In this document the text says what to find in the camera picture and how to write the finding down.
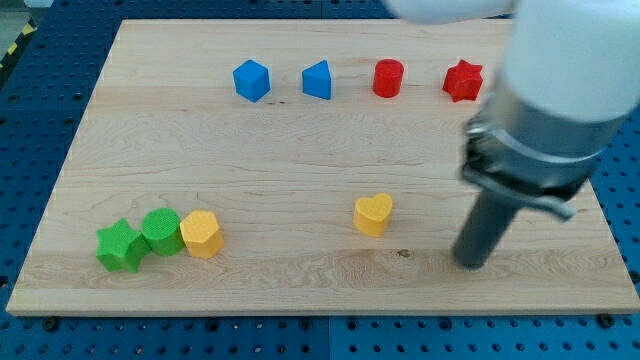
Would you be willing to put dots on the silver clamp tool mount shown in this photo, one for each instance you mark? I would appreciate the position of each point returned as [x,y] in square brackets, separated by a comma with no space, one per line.
[523,156]

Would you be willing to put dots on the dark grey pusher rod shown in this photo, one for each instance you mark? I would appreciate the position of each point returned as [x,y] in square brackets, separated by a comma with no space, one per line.
[489,218]

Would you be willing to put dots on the yellow heart block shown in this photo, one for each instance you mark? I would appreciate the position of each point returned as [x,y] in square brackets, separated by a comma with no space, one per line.
[371,214]

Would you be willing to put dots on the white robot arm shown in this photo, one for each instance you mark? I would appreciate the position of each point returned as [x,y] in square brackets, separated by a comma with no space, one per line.
[568,80]

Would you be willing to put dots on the yellow hexagon block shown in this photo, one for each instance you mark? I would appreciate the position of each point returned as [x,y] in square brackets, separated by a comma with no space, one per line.
[202,234]

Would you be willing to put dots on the red star block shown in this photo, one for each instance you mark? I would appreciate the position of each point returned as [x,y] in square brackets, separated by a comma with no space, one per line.
[463,81]

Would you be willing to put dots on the red cylinder block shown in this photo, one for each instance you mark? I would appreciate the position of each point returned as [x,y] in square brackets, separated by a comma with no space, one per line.
[388,76]

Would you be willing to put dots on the blue triangle block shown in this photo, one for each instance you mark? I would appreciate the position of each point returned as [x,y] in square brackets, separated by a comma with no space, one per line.
[317,80]

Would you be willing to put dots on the wooden board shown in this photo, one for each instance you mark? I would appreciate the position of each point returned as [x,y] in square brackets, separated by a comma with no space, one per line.
[165,128]

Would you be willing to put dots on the blue cube block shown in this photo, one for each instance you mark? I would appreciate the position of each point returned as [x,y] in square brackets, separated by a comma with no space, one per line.
[251,80]

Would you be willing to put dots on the green cylinder block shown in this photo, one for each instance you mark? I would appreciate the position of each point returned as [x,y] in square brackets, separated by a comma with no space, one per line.
[161,230]

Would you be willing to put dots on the green star block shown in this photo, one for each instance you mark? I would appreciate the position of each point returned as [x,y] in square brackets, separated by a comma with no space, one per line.
[121,247]

